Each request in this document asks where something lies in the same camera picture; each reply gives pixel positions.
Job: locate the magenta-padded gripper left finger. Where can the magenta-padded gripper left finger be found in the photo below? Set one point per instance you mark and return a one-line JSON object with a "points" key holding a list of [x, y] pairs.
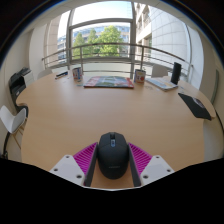
{"points": [[70, 168]]}

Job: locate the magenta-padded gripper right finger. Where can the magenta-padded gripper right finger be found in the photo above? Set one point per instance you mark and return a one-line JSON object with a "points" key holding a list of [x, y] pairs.
{"points": [[154, 168]]}

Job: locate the black computer mouse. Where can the black computer mouse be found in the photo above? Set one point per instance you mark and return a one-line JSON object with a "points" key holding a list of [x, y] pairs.
{"points": [[112, 156]]}

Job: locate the black printed mouse pad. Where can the black printed mouse pad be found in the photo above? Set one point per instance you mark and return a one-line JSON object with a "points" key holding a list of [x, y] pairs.
{"points": [[196, 106]]}

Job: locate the white chair with wooden legs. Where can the white chair with wooden legs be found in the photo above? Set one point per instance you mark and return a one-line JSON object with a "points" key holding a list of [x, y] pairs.
{"points": [[11, 121]]}

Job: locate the open light blue book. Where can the open light blue book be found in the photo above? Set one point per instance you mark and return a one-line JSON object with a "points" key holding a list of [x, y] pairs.
{"points": [[162, 83]]}

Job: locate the white red printed cup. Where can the white red printed cup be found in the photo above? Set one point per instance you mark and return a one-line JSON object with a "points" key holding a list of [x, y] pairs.
{"points": [[140, 76]]}

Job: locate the dark blue pen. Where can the dark blue pen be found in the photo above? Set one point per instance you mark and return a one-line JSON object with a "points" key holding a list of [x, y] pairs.
{"points": [[61, 74]]}

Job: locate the white blue printed cup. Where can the white blue printed cup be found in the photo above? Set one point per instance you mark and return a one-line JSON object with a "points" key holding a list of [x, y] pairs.
{"points": [[77, 74]]}

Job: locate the red magazine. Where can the red magazine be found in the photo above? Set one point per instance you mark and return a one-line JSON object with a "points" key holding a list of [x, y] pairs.
{"points": [[108, 82]]}

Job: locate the black drink bottle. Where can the black drink bottle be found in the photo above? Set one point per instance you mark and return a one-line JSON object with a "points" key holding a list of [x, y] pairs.
{"points": [[176, 73]]}

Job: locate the black printer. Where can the black printer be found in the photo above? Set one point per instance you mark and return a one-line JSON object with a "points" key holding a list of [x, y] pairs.
{"points": [[17, 85]]}

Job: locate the grey-green door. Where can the grey-green door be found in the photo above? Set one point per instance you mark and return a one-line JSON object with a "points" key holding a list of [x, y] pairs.
{"points": [[215, 86]]}

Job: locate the metal window railing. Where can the metal window railing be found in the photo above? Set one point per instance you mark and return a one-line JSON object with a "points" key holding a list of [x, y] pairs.
{"points": [[100, 44]]}

